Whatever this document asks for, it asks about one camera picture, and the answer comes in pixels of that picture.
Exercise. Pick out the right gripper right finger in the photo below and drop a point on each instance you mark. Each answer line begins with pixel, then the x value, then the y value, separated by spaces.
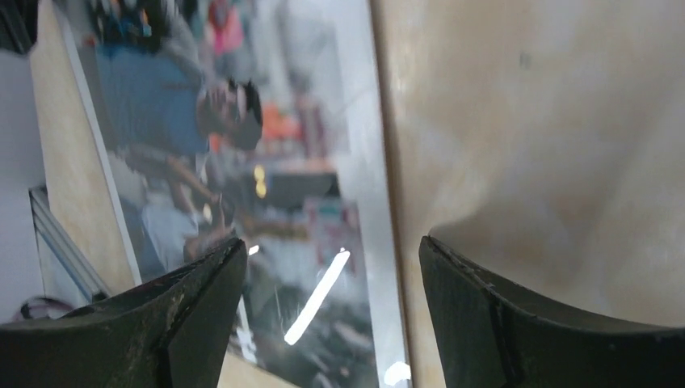
pixel 493 332

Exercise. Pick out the printed photo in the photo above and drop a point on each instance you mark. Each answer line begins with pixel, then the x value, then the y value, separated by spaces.
pixel 321 303

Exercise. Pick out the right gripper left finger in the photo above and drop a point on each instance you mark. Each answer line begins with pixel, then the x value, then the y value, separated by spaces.
pixel 169 332

